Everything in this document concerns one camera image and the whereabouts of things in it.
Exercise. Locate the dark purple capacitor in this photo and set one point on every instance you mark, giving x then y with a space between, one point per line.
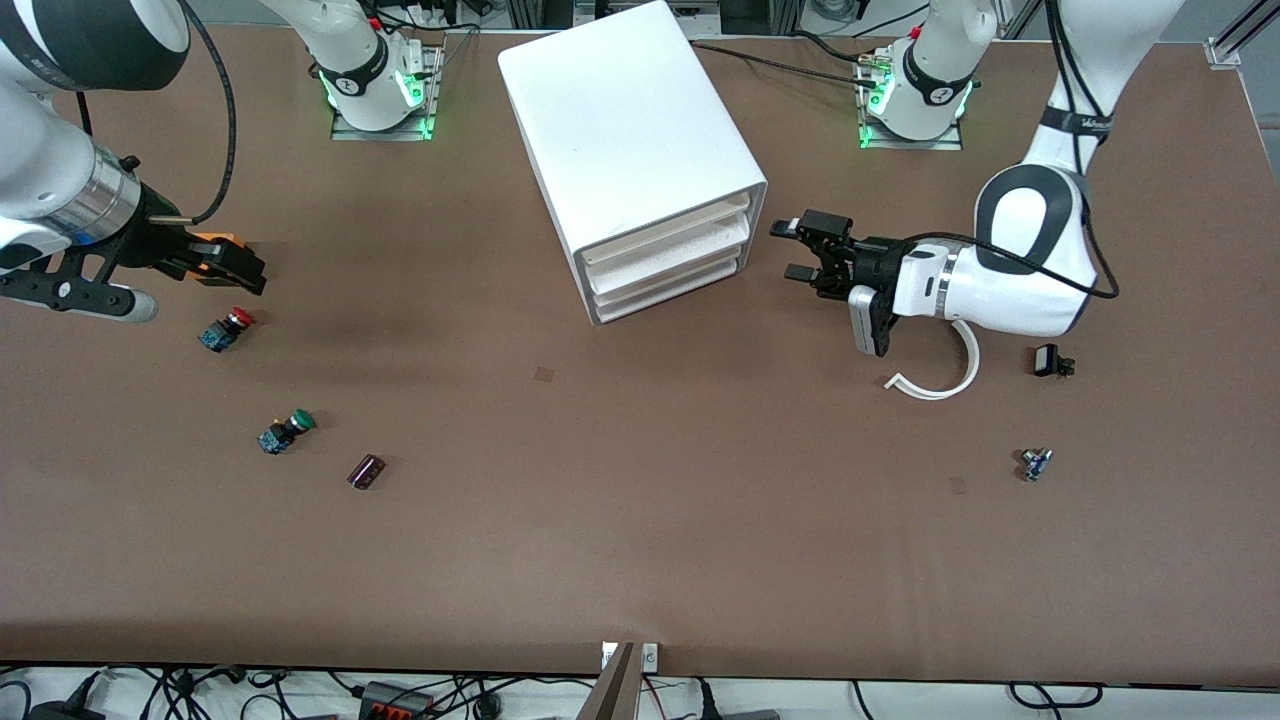
366 472

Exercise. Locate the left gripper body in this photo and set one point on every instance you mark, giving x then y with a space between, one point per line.
877 259

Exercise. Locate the metal table corner bracket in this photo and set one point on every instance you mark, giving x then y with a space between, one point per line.
1220 52

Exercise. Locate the red mushroom push button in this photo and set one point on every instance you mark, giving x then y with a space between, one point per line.
225 330

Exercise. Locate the white plastic drawer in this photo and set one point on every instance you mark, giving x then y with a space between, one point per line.
665 293
660 238
665 266

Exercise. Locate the small blue electronic component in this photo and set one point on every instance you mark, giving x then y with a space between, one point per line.
1036 465

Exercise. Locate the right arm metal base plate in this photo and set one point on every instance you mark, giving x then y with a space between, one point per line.
400 133

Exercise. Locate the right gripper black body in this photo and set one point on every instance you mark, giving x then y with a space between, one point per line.
150 238

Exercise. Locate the orange button enclosure box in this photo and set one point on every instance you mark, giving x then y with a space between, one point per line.
212 238

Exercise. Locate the white drawer cabinet housing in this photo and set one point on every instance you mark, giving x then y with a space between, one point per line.
620 120

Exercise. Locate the white curved plastic strip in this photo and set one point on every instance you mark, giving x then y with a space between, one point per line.
940 393

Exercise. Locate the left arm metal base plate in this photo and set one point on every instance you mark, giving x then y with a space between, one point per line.
945 145

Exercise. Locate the green push button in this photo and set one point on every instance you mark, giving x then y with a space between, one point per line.
285 432

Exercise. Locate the black red power strip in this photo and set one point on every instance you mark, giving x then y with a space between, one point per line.
395 700

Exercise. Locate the brown camera mount pole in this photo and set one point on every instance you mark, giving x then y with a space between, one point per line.
615 695

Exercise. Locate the small black switch component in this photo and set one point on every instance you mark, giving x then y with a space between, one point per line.
1047 360

